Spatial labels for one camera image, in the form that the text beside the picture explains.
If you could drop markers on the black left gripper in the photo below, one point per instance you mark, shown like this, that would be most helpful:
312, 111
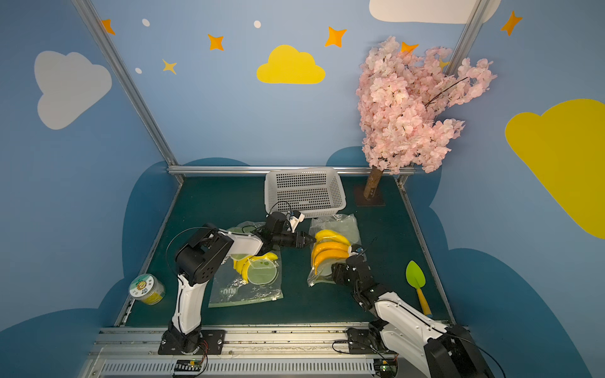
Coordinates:
299, 239

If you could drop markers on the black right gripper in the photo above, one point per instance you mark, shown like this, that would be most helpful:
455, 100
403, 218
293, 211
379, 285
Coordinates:
340, 272

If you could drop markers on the yellow banana bunch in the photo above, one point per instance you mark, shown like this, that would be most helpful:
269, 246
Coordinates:
258, 270
329, 245

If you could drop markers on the clear zip-top bag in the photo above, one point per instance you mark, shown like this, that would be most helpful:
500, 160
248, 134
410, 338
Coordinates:
346, 225

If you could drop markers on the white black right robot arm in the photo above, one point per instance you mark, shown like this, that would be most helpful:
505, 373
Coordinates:
433, 348

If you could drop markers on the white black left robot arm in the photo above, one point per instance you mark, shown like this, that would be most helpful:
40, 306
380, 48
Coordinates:
252, 253

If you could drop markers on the green printed zip-top bag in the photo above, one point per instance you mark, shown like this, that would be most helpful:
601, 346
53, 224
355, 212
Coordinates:
229, 288

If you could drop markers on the white perforated plastic basket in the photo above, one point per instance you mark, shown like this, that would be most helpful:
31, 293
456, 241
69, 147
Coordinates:
315, 192

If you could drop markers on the right circuit board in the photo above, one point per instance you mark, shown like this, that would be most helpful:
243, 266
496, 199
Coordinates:
385, 368

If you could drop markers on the circuit board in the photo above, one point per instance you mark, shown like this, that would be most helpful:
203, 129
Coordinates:
385, 368
187, 368

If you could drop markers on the left circuit board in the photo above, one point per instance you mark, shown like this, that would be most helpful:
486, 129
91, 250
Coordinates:
187, 368

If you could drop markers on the artificial pink blossom tree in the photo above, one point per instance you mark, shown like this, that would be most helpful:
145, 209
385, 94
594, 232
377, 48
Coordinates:
401, 96

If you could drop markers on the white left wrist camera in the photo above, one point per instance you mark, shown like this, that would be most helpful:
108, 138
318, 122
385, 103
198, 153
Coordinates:
295, 218

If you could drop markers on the green toy shovel yellow handle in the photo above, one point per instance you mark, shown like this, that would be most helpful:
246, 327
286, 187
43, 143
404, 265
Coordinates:
416, 278

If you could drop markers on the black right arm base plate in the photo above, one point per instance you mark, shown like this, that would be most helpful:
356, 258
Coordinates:
364, 341

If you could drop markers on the dark square tree base plate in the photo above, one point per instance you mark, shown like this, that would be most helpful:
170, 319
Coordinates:
375, 199

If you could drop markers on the aluminium right frame rail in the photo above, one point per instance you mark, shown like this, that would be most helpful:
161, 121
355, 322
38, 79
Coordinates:
401, 184

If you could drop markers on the aluminium frame rail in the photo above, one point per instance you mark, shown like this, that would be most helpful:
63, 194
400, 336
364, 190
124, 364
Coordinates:
401, 184
222, 170

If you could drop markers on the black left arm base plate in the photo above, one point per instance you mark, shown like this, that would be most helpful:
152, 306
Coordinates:
198, 342

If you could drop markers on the aluminium back frame rail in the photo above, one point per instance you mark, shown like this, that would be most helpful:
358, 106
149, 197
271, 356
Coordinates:
222, 170

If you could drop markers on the aluminium front rail bed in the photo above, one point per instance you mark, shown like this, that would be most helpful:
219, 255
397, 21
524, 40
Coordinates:
250, 350

